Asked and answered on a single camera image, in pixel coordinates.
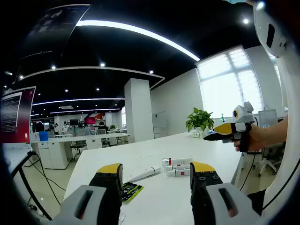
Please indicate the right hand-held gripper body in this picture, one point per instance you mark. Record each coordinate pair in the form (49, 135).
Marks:
(243, 114)

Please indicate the person's white shirt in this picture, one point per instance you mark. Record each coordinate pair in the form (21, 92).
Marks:
(290, 140)

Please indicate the green black sachet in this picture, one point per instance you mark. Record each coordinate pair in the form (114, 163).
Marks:
(131, 191)

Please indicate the blue box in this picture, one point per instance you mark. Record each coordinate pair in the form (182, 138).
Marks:
(43, 136)

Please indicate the person's right hand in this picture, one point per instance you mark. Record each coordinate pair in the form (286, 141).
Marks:
(256, 140)

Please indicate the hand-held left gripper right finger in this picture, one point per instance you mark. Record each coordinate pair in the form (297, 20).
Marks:
(211, 199)

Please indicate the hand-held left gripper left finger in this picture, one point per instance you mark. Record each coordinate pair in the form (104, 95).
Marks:
(100, 199)

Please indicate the small red-label skincare bottle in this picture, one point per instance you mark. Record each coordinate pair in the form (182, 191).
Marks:
(180, 173)
(175, 167)

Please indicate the green potted plant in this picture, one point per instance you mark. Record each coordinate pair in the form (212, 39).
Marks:
(199, 119)

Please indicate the red screen computer monitor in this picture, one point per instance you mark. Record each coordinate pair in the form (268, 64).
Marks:
(21, 117)

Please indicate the black office chair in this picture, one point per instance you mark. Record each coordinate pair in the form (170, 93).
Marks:
(78, 147)

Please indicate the white chest-worn device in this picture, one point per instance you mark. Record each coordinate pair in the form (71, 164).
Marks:
(262, 30)

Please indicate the person's dark trousers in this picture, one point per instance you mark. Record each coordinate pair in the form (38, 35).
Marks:
(257, 201)

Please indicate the white skincare tube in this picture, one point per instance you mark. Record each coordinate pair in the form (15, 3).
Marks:
(143, 173)

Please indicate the white office desk row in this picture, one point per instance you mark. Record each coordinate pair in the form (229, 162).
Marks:
(70, 145)

